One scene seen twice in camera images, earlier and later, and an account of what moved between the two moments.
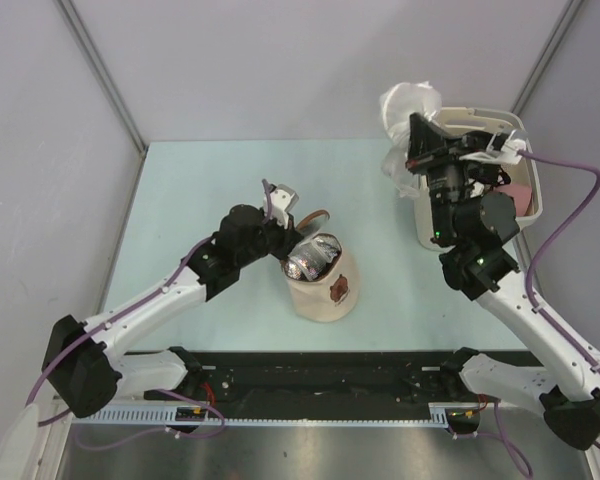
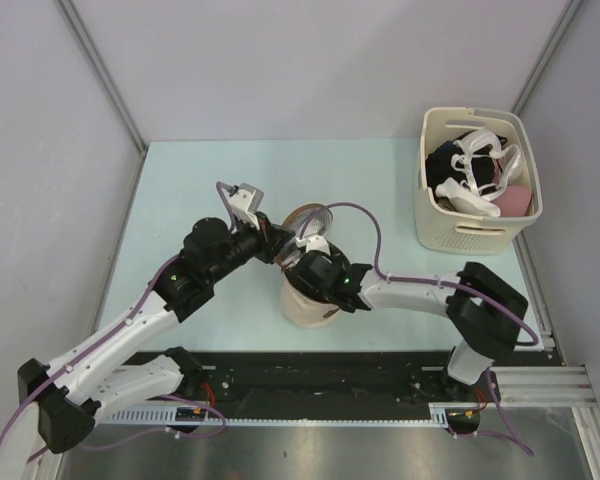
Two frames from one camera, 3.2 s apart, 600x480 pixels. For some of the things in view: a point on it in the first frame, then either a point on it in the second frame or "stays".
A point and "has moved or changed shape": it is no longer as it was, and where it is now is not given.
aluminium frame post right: (563, 25) stays
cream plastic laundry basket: (469, 120) stays
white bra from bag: (400, 101) has moved or changed shape
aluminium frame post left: (102, 70) stays
